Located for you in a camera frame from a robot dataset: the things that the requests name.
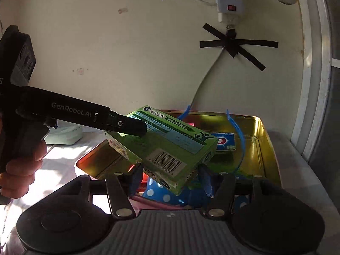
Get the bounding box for blue polka dot headband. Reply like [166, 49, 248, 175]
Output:
[142, 113, 249, 208]

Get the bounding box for green cardboard box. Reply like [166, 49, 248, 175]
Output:
[105, 105, 218, 196]

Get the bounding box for teal fabric pencil pouch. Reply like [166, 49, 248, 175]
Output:
[44, 120, 83, 146]

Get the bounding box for person's left hand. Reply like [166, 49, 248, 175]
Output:
[1, 113, 49, 205]

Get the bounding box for blue Crest toothpaste box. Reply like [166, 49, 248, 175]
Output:
[210, 132, 236, 152]

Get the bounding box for pink gold biscuit tin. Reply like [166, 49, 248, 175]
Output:
[75, 111, 281, 195]

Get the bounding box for striped bed sheet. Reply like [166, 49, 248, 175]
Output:
[1, 131, 339, 254]

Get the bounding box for black tape cross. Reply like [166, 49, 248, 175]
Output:
[199, 23, 279, 71]

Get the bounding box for white power strip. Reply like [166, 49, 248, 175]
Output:
[216, 0, 244, 26]

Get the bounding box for white power cable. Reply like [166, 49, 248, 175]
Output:
[190, 46, 227, 112]

